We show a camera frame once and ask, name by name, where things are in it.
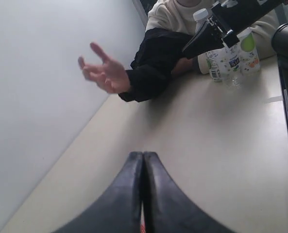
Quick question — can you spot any clear bottle plain white label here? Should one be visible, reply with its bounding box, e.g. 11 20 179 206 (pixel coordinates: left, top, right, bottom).
238 28 261 76

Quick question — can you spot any person's open hand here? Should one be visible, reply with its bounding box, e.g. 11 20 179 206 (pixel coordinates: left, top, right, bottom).
78 42 131 94

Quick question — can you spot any jasmine tea bottle white label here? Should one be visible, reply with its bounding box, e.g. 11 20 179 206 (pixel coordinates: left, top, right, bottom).
223 44 242 88

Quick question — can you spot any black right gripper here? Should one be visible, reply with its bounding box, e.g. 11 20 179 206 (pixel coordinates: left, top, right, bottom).
182 0 286 59

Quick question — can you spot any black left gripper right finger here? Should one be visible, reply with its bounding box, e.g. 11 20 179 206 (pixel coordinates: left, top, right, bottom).
143 152 231 233

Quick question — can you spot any clear bottle blue-white label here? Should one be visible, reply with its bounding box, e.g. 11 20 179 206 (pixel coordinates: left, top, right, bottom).
193 8 224 82

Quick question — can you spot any person's cream sweater torso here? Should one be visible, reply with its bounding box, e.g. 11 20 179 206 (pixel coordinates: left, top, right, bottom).
145 0 280 37

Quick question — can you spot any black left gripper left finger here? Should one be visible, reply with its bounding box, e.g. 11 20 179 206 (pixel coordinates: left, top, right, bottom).
55 151 143 233

